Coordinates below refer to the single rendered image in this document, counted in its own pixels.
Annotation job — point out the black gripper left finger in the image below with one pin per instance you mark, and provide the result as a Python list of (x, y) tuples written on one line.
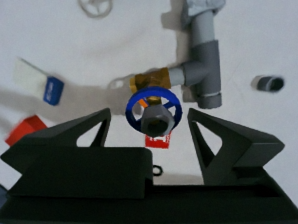
[(67, 133)]

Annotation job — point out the red number tag on gold chain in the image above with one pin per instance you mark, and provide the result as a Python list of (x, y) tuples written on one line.
[(159, 142)]

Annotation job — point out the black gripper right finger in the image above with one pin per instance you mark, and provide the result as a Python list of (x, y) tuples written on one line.
[(242, 146)]

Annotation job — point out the grey hex nut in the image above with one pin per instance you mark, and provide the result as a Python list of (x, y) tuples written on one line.
[(157, 112)]

